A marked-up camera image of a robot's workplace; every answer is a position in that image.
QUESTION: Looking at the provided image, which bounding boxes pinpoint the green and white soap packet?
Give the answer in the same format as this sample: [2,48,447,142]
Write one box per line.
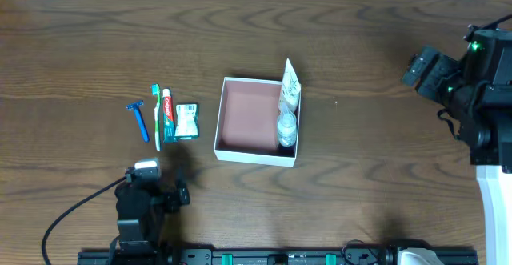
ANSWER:
[175,103,199,139]

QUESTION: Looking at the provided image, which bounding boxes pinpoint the white box with pink interior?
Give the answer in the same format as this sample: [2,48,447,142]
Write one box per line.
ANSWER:
[214,77,298,167]

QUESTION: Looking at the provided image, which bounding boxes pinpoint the blue disposable razor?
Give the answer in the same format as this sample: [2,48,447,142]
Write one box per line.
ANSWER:
[126,100,150,143]

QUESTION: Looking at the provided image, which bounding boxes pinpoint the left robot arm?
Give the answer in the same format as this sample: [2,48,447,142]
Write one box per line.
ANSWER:
[106,167,190,264]

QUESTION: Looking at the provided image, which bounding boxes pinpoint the green and white toothbrush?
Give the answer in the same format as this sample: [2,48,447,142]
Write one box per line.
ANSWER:
[151,83,161,151]

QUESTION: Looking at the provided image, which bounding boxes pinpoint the clear pump soap bottle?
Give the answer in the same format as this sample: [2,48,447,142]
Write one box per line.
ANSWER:
[277,102,298,157]

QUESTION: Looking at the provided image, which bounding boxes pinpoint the white floral lotion tube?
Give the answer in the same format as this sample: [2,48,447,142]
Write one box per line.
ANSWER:
[279,59,302,113]

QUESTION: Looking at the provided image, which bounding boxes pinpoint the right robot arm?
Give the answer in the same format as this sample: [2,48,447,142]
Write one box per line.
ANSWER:
[402,22,511,264]

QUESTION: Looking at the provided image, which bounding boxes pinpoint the red and teal toothpaste tube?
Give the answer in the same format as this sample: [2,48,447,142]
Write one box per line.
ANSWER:
[162,88,177,143]

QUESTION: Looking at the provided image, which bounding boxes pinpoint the black mounting rail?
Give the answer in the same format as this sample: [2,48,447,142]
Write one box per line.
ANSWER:
[77,240,480,265]

